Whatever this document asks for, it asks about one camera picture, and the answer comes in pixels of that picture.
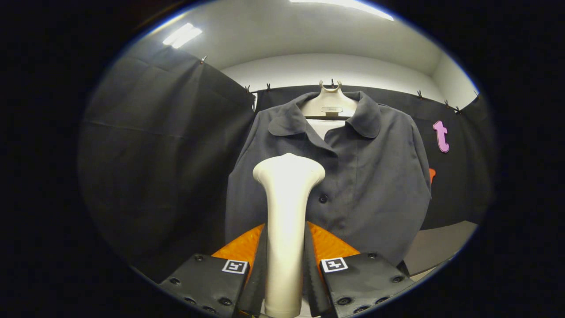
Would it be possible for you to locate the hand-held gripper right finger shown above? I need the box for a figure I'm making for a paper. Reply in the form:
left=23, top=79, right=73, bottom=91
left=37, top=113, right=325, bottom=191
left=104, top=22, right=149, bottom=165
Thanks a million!
left=304, top=221, right=415, bottom=318

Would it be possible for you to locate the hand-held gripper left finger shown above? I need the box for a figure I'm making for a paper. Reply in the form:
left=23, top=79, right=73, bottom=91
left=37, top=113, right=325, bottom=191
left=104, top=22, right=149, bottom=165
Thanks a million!
left=159, top=222, right=269, bottom=318

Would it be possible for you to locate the white garment steamer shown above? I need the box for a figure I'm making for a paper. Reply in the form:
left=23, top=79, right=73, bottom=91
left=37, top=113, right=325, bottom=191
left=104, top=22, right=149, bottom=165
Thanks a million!
left=252, top=153, right=326, bottom=318

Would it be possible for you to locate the dark grey button shirt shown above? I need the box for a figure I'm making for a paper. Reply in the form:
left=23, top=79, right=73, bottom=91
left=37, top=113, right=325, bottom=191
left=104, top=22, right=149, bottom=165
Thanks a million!
left=224, top=91, right=433, bottom=267

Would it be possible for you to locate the white garment backing board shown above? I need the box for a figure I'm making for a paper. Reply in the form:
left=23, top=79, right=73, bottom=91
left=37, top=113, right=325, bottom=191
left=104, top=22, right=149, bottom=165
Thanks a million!
left=308, top=118, right=347, bottom=140

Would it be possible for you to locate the cream plastic clothes hanger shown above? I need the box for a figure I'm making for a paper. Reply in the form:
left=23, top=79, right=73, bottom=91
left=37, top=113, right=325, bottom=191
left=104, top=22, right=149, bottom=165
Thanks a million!
left=300, top=79, right=359, bottom=121

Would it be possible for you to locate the beige cabinet with grey top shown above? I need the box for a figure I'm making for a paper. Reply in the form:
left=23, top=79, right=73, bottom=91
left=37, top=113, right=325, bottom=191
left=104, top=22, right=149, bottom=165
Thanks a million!
left=404, top=220, right=479, bottom=276

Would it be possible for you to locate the small ceiling light panel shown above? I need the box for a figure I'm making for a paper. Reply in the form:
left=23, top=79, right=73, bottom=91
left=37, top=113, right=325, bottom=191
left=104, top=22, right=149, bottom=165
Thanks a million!
left=162, top=23, right=203, bottom=49

